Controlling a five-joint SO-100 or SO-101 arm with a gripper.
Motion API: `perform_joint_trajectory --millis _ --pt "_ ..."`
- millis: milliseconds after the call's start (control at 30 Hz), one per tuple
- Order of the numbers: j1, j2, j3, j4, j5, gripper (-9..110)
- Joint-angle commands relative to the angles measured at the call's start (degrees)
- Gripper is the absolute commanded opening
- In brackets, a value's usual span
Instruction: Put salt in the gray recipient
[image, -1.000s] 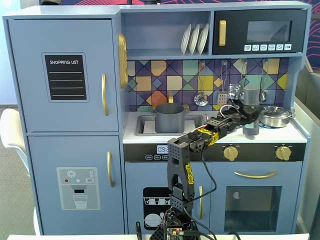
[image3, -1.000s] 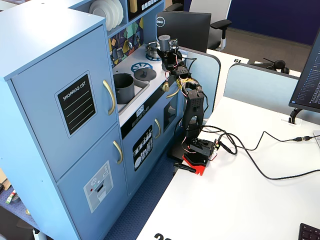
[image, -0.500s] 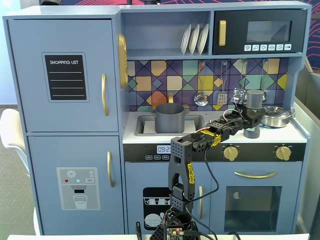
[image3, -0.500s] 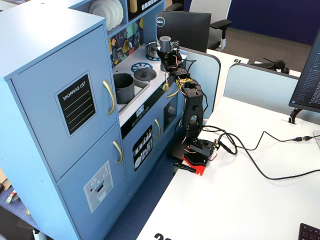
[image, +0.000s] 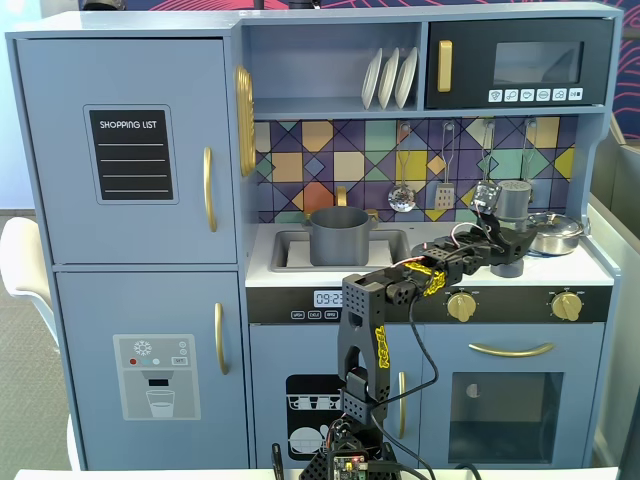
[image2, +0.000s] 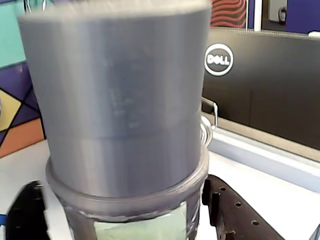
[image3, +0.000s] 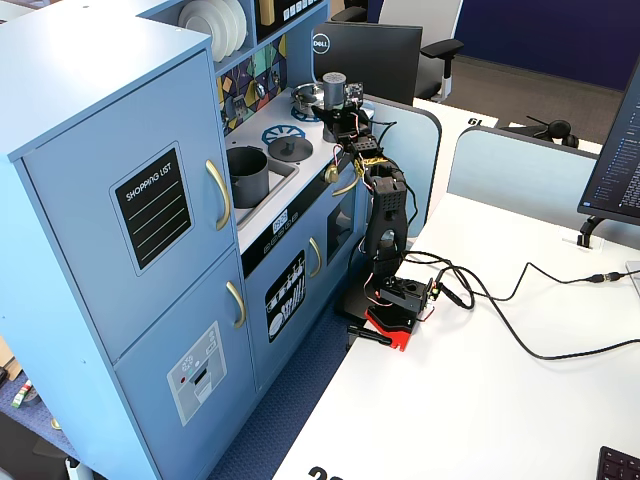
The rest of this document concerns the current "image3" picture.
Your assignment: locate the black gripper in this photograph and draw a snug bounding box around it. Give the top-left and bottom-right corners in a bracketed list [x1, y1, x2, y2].
[310, 101, 374, 144]

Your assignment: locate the steel pot with lid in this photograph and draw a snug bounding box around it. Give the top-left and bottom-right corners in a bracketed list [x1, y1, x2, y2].
[290, 81, 327, 114]

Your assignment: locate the gray pot lid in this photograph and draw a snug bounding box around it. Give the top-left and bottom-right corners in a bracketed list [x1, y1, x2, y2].
[266, 135, 315, 163]

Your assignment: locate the black Dell monitor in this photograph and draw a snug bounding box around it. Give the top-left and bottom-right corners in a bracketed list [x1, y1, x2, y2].
[310, 20, 424, 107]

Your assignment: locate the gray sink basin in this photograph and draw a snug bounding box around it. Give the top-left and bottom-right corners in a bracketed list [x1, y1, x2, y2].
[231, 153, 301, 227]

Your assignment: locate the light blue desk partition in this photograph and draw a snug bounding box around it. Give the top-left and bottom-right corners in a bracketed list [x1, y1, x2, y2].
[362, 93, 444, 242]
[446, 125, 602, 247]

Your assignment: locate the gray plastic pot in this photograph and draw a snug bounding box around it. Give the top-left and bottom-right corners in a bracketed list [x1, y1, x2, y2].
[225, 145, 272, 211]

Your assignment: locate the blue oven door with window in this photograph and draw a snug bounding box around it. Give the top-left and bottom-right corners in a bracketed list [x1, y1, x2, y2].
[319, 179, 372, 301]

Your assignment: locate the white office chair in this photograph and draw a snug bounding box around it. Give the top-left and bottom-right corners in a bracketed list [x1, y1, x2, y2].
[377, 0, 467, 102]

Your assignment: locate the white toy plate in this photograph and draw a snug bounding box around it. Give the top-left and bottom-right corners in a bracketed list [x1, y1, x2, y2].
[177, 0, 224, 64]
[209, 0, 239, 57]
[227, 0, 249, 49]

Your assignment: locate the black shopping list board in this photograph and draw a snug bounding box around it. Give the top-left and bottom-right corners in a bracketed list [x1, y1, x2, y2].
[108, 141, 195, 278]

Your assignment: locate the black table clamp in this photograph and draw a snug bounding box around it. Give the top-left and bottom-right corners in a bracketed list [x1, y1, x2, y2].
[346, 321, 394, 349]

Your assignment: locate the black headset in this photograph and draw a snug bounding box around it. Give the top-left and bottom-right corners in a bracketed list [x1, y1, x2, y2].
[524, 115, 582, 149]

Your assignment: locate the blue dishwasher door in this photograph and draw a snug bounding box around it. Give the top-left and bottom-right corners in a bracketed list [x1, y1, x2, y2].
[244, 218, 327, 394]

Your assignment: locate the blue toy kitchen cabinet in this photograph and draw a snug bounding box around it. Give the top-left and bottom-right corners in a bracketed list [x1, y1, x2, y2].
[0, 0, 377, 480]

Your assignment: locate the monitor showing code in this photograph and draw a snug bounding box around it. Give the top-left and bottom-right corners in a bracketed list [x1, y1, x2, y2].
[576, 54, 640, 227]

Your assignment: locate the blue door with shopping list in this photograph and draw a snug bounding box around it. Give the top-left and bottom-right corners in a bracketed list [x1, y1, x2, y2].
[21, 49, 237, 364]

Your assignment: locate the blue door with ice dispenser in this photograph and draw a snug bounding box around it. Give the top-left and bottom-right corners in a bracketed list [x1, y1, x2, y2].
[114, 246, 259, 480]

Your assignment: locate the striped small package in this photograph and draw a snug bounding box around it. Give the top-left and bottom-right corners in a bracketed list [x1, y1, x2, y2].
[10, 379, 34, 409]

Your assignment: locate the black keyboard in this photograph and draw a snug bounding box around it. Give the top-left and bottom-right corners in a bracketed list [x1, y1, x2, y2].
[596, 445, 640, 480]

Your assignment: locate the gold oven door handle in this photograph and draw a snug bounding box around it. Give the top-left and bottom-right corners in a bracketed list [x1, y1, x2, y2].
[330, 171, 362, 198]

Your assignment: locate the gold curved fridge door handle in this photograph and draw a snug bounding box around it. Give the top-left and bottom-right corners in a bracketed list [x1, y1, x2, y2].
[205, 159, 233, 233]
[225, 280, 248, 330]

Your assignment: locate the gold dishwasher door handle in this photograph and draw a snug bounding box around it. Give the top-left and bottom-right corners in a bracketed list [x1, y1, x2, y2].
[307, 235, 323, 279]

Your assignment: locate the black USB cable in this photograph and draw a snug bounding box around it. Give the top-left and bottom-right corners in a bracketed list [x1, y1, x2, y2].
[434, 257, 626, 311]

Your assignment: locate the thick black power cable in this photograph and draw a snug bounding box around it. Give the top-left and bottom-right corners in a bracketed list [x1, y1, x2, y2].
[399, 249, 640, 362]

